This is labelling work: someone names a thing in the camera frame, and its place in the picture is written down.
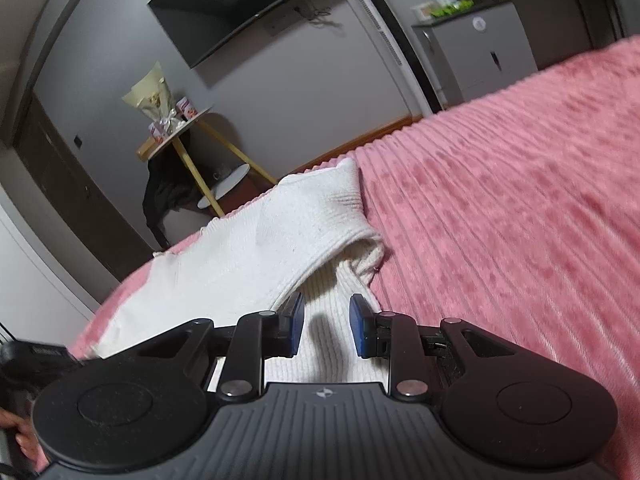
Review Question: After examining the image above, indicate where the cream wrapped flower bouquet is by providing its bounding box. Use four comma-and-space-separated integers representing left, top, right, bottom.
122, 62, 183, 136

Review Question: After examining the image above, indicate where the white ribbed knit sweater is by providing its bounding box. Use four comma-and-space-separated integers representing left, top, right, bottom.
89, 158, 387, 382

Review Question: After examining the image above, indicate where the pink plush bed blanket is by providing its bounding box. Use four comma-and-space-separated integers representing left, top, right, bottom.
73, 37, 639, 479

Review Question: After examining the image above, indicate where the person's hand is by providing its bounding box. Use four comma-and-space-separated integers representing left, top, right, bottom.
0, 408, 40, 467

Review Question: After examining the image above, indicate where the grey drawer cabinet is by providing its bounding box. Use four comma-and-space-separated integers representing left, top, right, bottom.
412, 1, 538, 106

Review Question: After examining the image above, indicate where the dark brown door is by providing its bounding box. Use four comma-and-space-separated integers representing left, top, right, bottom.
13, 96, 152, 281

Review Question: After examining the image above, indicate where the yellow legged round side table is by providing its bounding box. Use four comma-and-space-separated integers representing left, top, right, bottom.
137, 106, 278, 217

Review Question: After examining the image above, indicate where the black garment on pouf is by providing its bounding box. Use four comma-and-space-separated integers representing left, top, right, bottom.
142, 150, 201, 249

